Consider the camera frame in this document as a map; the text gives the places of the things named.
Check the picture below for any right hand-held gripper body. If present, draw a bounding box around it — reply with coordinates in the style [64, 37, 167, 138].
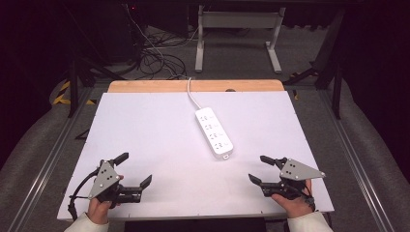
[260, 157, 327, 201]

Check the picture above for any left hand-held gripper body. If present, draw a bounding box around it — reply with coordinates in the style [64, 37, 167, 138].
[87, 159, 143, 205]

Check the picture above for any white power strip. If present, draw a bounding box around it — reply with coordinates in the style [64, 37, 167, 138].
[193, 106, 235, 160]

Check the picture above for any person's left hand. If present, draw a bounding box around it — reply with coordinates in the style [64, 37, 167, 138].
[86, 173, 125, 226]

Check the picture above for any person's right hand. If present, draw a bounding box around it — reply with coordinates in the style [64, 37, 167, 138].
[270, 179, 315, 219]

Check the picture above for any white table board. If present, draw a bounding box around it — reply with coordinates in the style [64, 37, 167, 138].
[56, 90, 336, 222]

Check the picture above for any wooden table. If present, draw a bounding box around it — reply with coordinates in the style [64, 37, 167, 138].
[106, 78, 286, 95]

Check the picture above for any yellow black hazard tape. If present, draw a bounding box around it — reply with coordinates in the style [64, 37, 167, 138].
[51, 79, 98, 106]

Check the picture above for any black metal stand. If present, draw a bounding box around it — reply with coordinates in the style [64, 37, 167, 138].
[62, 54, 127, 119]
[283, 9, 346, 121]

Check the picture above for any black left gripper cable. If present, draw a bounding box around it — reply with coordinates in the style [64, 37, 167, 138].
[67, 168, 102, 222]

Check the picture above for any aluminium floor rail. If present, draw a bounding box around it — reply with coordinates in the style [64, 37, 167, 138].
[317, 88, 395, 232]
[6, 86, 95, 232]

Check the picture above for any white power strip cable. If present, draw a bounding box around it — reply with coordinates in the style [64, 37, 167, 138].
[187, 76, 203, 111]

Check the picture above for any tangle of black floor cables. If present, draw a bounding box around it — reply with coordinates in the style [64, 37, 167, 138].
[127, 28, 190, 81]

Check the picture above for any white floor cable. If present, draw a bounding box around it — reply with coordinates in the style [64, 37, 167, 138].
[124, 3, 201, 80]

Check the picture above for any white metal desk frame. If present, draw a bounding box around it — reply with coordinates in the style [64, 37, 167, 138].
[193, 4, 287, 75]

